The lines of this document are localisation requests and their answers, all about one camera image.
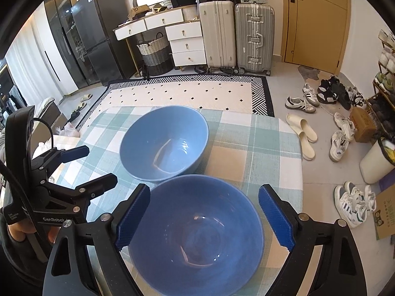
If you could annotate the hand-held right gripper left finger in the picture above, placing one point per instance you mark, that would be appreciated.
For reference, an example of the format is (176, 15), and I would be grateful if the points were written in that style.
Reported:
(132, 219)

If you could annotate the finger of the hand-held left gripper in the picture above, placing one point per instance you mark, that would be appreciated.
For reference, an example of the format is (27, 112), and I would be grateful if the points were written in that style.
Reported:
(101, 182)
(75, 152)

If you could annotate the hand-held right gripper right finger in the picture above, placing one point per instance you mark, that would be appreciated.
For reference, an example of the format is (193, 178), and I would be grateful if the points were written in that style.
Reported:
(274, 219)

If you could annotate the ribbed blue bowl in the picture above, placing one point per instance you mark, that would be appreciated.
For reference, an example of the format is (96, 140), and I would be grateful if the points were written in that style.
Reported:
(197, 231)

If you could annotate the smooth blue bowl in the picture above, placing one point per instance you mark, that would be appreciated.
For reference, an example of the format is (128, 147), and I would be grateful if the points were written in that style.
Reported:
(166, 141)

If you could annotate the person's left forearm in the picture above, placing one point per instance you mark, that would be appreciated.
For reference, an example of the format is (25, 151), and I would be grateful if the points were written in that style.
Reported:
(18, 262)

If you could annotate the person's left hand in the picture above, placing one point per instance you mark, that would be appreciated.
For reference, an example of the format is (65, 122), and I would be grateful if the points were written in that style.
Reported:
(18, 230)

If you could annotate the green slippers pair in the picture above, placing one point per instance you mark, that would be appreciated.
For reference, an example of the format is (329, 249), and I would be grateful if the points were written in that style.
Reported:
(77, 112)

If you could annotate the beige slippers pair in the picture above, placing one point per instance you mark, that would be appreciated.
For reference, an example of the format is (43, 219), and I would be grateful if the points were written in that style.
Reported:
(86, 97)

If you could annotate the checked teal tablecloth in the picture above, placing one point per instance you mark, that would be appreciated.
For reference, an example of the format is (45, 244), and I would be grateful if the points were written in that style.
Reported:
(247, 166)

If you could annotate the cream slipper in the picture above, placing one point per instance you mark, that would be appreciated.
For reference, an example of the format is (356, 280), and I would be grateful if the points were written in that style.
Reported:
(304, 126)
(307, 148)

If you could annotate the group of sneakers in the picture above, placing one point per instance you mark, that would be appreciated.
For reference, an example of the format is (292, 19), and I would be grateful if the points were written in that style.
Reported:
(339, 148)

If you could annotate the white tall cabinet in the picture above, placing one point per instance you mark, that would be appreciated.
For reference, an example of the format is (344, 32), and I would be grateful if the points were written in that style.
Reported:
(52, 55)

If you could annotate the white curtain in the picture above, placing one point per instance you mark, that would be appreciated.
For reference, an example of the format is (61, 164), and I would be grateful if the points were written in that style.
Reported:
(24, 58)

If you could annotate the white trash bin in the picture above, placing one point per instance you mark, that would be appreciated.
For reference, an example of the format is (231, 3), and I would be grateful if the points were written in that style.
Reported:
(375, 163)

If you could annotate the black glass cabinet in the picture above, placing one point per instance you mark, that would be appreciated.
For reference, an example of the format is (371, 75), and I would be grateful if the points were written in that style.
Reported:
(64, 37)

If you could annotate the dark grey refrigerator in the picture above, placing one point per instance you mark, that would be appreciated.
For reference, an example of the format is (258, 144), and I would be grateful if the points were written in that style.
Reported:
(98, 37)

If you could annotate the patterned black white rug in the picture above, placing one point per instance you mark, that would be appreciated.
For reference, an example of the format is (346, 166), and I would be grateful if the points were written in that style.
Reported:
(185, 94)

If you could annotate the woven laundry basket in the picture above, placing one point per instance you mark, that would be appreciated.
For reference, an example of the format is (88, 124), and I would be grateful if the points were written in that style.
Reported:
(156, 55)

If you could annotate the brown cardboard box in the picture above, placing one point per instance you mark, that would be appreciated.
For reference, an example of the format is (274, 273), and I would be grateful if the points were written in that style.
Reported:
(362, 125)

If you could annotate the grey doormat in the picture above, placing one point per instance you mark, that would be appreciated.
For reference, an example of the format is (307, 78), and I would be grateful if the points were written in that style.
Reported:
(308, 72)

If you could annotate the white drawer dresser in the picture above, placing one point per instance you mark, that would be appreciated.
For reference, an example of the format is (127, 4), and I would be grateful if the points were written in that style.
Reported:
(185, 43)

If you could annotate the metal shoe rack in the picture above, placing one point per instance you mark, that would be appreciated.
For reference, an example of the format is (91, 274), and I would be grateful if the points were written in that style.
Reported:
(385, 83)

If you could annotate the white slatted bin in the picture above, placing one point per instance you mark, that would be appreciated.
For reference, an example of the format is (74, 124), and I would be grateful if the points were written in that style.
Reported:
(190, 13)

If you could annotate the silver suitcase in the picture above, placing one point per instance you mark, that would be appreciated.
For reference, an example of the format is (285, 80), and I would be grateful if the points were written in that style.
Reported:
(254, 37)

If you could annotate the white suitcase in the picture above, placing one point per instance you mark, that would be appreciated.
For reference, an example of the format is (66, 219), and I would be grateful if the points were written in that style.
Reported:
(217, 34)

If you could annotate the wooden door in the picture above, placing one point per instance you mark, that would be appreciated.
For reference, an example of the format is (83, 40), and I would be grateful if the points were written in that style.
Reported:
(317, 21)

